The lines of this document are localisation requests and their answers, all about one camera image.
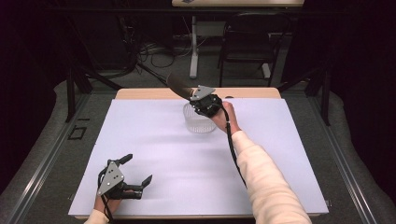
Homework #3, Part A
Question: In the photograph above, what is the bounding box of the white table mat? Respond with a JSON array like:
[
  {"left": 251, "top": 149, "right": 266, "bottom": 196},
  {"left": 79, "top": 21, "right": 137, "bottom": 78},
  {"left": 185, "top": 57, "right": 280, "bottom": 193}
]
[{"left": 68, "top": 98, "right": 330, "bottom": 217}]

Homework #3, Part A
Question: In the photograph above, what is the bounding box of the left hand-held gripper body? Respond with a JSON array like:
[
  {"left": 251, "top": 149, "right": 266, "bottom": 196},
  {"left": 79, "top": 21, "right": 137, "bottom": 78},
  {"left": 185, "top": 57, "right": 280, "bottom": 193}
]
[{"left": 96, "top": 160, "right": 144, "bottom": 201}]

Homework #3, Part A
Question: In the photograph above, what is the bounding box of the black chair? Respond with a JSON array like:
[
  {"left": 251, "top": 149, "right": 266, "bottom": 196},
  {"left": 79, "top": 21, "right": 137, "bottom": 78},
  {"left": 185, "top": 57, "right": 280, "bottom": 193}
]
[{"left": 217, "top": 11, "right": 293, "bottom": 89}]

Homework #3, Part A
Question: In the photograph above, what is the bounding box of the white ribbed cup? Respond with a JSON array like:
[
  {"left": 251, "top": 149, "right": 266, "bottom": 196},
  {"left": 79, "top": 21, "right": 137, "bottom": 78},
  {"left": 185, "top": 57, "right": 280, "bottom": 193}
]
[{"left": 182, "top": 102, "right": 218, "bottom": 134}]

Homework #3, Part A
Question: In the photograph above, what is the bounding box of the wooden desk with white legs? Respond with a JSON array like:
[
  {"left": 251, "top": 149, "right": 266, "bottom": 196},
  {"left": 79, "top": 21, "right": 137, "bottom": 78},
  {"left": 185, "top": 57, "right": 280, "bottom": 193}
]
[{"left": 171, "top": 0, "right": 305, "bottom": 79}]

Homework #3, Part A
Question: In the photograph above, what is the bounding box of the left hand-held gripper cable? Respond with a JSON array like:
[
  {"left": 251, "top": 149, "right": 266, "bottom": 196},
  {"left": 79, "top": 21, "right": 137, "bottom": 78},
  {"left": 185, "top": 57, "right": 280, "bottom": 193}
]
[{"left": 97, "top": 169, "right": 116, "bottom": 224}]

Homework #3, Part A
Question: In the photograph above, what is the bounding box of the black metal post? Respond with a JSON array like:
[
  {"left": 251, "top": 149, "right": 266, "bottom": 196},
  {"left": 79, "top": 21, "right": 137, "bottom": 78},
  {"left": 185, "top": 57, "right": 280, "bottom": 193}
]
[{"left": 64, "top": 66, "right": 78, "bottom": 123}]

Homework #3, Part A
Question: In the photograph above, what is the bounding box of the bundle of floor cables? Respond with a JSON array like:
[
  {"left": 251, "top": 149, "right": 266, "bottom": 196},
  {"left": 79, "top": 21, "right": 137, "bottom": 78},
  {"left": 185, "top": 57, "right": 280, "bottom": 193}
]
[{"left": 124, "top": 18, "right": 191, "bottom": 69}]

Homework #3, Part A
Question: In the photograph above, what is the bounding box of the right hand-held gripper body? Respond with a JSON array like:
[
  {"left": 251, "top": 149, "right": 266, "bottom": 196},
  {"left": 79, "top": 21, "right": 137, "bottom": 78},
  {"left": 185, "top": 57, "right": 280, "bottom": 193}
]
[{"left": 190, "top": 85, "right": 223, "bottom": 119}]

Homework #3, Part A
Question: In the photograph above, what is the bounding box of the person's left hand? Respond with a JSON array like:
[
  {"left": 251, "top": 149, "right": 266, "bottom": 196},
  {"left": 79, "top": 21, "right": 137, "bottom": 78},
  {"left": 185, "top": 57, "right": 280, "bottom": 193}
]
[{"left": 93, "top": 195, "right": 123, "bottom": 217}]

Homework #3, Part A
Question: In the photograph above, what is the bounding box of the right hand-held gripper cable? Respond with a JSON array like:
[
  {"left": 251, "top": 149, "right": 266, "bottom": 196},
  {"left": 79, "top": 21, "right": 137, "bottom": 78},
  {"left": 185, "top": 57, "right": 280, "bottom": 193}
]
[{"left": 219, "top": 104, "right": 248, "bottom": 189}]

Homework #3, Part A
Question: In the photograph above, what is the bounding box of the person's right hand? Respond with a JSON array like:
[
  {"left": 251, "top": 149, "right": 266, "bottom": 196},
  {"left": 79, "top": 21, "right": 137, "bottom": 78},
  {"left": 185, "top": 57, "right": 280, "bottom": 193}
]
[{"left": 211, "top": 102, "right": 243, "bottom": 136}]

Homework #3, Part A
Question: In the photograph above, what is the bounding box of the hand-held gripper cable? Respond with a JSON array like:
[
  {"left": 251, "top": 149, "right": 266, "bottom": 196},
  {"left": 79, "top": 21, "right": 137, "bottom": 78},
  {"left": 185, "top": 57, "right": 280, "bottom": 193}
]
[
  {"left": 97, "top": 169, "right": 116, "bottom": 224},
  {"left": 219, "top": 104, "right": 248, "bottom": 189}
]

